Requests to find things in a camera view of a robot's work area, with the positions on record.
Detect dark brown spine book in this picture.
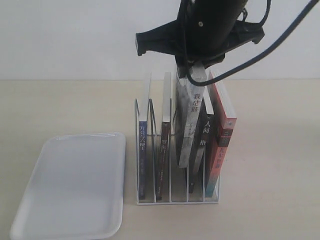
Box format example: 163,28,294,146
155,72,171,201

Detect black spine book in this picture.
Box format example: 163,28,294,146
188,86,215,194

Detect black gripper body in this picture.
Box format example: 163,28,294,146
135,17,265,67

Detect white wire book rack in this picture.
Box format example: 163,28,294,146
134,99,220,206

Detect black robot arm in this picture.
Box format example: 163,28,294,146
135,0,265,78

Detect blue spine book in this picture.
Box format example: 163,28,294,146
138,72,152,200

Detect white plastic tray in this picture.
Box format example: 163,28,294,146
9,132,126,240

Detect black cable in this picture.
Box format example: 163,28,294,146
178,0,320,87

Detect grey white spine book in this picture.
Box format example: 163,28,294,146
174,75,205,169

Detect red spine book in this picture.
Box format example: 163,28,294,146
204,80,237,198

